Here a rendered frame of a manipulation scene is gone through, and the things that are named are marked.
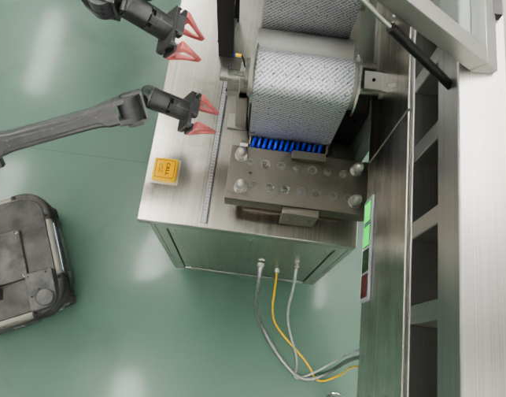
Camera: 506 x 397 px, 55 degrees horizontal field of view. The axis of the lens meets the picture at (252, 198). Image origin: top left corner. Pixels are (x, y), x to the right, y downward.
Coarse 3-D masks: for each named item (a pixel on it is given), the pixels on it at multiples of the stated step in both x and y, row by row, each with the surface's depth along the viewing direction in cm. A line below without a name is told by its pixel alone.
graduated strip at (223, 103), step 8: (224, 88) 160; (224, 96) 159; (224, 104) 158; (224, 112) 157; (216, 128) 155; (216, 136) 154; (216, 144) 154; (216, 152) 153; (216, 160) 152; (208, 176) 150; (208, 184) 149; (208, 192) 149; (208, 200) 148; (208, 208) 147; (208, 216) 146
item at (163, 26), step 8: (176, 8) 110; (152, 16) 106; (160, 16) 107; (168, 16) 109; (176, 16) 110; (152, 24) 107; (160, 24) 107; (168, 24) 108; (176, 24) 109; (152, 32) 108; (160, 32) 108; (168, 32) 109; (160, 40) 112; (168, 40) 108; (160, 48) 111
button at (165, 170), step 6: (156, 162) 148; (162, 162) 148; (168, 162) 149; (174, 162) 149; (156, 168) 148; (162, 168) 148; (168, 168) 148; (174, 168) 148; (156, 174) 147; (162, 174) 147; (168, 174) 147; (174, 174) 147; (156, 180) 149; (162, 180) 148; (168, 180) 147; (174, 180) 147
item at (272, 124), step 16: (256, 112) 128; (272, 112) 127; (288, 112) 126; (256, 128) 137; (272, 128) 136; (288, 128) 134; (304, 128) 133; (320, 128) 132; (336, 128) 131; (320, 144) 141
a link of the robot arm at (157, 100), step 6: (150, 90) 126; (156, 90) 126; (144, 96) 129; (150, 96) 125; (156, 96) 125; (162, 96) 126; (168, 96) 127; (150, 102) 125; (156, 102) 126; (162, 102) 126; (168, 102) 127; (150, 108) 127; (156, 108) 127; (162, 108) 127
